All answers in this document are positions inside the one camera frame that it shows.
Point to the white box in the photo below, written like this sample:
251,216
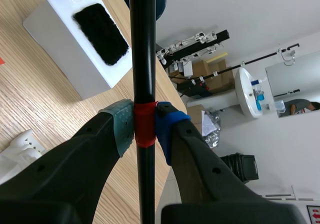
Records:
75,46

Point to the black waste bin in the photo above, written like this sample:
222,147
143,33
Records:
242,166

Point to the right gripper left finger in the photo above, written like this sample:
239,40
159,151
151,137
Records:
62,169

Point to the thin black metal rail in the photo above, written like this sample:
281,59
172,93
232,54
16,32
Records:
250,64

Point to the white wash basin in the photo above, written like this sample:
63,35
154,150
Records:
248,94

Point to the long black rod red band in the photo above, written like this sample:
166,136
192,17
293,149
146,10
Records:
143,79

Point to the white moulded stand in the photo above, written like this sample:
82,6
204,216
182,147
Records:
17,154

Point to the black fur patch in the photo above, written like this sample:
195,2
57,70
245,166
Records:
101,34

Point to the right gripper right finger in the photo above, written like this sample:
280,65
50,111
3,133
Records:
215,184

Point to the dark blue chair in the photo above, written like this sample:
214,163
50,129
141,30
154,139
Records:
161,1

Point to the wall mirror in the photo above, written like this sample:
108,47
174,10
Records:
293,84

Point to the brown cardboard box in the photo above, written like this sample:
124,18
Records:
200,71

